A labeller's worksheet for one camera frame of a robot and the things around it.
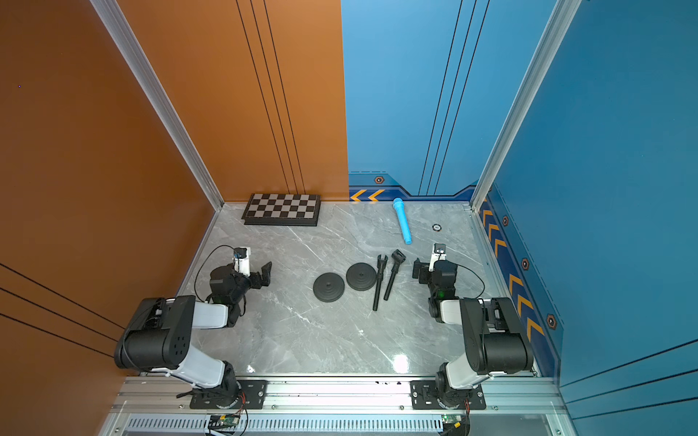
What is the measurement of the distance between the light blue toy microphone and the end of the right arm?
20cm

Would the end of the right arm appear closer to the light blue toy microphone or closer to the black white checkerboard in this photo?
the light blue toy microphone

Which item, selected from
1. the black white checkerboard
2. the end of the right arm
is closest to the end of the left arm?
the black white checkerboard

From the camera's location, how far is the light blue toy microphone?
109 cm

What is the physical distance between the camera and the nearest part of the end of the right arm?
85 centimetres

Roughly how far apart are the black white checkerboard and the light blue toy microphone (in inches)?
13.6

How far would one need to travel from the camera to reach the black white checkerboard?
3.75 ft
